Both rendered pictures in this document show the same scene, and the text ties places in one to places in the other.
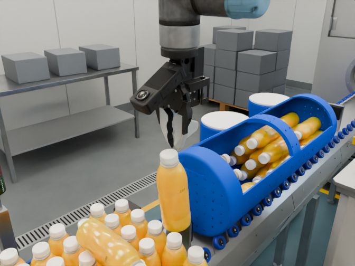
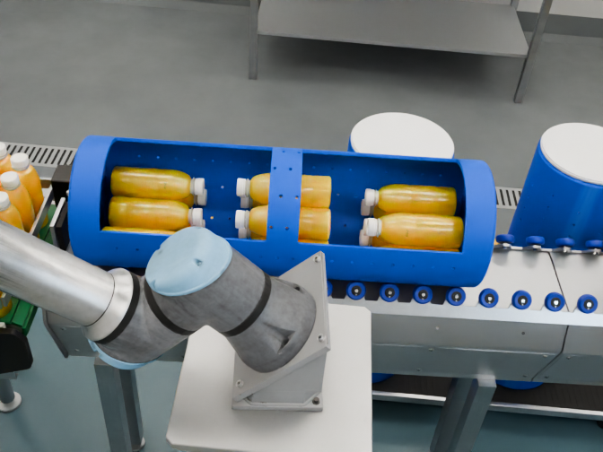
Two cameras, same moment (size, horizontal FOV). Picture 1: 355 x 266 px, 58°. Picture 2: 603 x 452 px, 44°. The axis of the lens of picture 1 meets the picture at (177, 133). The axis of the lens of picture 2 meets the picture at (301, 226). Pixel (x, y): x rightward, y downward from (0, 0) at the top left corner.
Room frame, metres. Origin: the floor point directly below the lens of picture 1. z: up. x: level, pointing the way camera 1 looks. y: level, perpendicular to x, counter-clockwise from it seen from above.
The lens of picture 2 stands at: (0.31, -1.26, 2.16)
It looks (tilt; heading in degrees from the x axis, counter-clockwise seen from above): 42 degrees down; 45
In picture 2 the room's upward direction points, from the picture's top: 5 degrees clockwise
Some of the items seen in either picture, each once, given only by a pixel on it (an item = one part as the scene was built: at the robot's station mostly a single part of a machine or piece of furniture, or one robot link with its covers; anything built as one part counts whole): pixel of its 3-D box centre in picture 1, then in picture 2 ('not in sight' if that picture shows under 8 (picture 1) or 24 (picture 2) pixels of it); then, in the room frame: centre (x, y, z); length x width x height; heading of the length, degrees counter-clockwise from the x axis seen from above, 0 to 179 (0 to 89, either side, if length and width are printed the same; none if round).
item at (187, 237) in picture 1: (179, 231); (65, 232); (0.80, -0.01, 0.99); 0.10 x 0.02 x 0.12; 47
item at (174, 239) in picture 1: (174, 239); not in sight; (0.64, 0.01, 1.09); 0.04 x 0.04 x 0.02
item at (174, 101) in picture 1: (181, 77); not in sight; (0.62, -0.01, 1.52); 0.09 x 0.08 x 0.12; 135
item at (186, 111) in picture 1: (181, 112); not in sight; (0.59, -0.01, 1.46); 0.05 x 0.02 x 0.09; 45
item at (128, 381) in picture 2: not in sight; (126, 386); (0.89, 0.00, 0.31); 0.06 x 0.06 x 0.63; 47
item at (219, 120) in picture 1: (226, 120); (402, 142); (1.65, -0.27, 1.03); 0.28 x 0.28 x 0.01
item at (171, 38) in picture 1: (178, 36); not in sight; (0.62, 0.00, 1.60); 0.08 x 0.08 x 0.05
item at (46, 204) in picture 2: not in sight; (31, 238); (0.74, 0.05, 0.96); 0.40 x 0.01 x 0.03; 47
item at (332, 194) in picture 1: (337, 170); not in sight; (2.33, -1.34, 0.31); 0.06 x 0.06 x 0.63; 47
